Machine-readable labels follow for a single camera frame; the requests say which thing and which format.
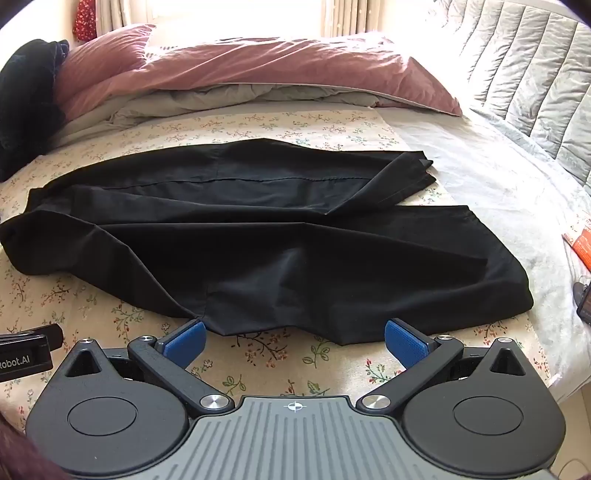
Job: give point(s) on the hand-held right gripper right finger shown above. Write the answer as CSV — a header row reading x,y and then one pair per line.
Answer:
x,y
406,344

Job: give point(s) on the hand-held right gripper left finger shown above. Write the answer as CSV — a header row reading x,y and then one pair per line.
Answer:
x,y
187,344

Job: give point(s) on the black pants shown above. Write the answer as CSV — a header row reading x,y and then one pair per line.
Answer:
x,y
277,230

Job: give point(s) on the floral bed sheet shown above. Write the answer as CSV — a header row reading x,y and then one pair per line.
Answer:
x,y
277,360

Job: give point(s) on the person's maroon clothing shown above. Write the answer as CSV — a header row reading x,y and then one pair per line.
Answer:
x,y
23,454

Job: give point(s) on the white blanket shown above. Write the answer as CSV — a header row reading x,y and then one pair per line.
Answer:
x,y
508,207

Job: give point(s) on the small dark device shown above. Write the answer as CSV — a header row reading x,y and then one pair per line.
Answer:
x,y
583,300

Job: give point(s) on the orange and white packet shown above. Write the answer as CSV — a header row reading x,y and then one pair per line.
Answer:
x,y
581,247

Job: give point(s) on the dark blue clothing pile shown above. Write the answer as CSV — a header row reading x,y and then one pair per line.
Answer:
x,y
27,101

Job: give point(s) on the pink and grey duvet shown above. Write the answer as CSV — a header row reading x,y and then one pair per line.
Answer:
x,y
258,74

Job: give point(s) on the grey quilted headboard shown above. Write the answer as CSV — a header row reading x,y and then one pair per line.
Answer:
x,y
531,69

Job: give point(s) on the pink pillow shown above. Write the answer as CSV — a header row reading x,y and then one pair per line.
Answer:
x,y
106,46

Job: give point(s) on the beige curtain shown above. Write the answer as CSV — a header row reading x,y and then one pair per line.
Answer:
x,y
344,16

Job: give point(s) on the red patterned cushion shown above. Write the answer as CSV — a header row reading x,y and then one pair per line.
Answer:
x,y
85,23

